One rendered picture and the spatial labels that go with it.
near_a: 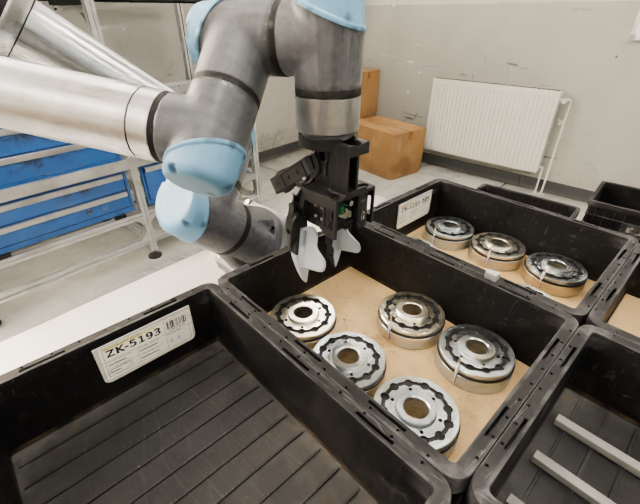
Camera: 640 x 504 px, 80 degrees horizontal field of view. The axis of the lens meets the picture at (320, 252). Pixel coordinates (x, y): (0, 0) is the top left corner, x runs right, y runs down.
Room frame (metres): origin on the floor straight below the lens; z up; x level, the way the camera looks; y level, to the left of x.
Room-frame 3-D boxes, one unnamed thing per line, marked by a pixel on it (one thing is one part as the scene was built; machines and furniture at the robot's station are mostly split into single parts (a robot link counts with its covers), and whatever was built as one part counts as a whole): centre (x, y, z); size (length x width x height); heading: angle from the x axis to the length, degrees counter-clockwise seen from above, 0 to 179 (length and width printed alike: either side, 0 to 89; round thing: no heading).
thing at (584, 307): (0.62, -0.31, 0.92); 0.40 x 0.30 x 0.02; 43
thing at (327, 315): (0.46, 0.03, 0.86); 0.10 x 0.10 x 0.01
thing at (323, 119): (0.47, -0.01, 1.16); 0.08 x 0.08 x 0.05
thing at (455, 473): (0.41, -0.09, 0.92); 0.40 x 0.30 x 0.02; 43
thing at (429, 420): (0.29, -0.11, 0.86); 0.05 x 0.05 x 0.01
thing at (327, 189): (0.46, -0.01, 1.08); 0.09 x 0.08 x 0.12; 43
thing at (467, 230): (0.75, -0.29, 0.86); 0.10 x 0.10 x 0.01
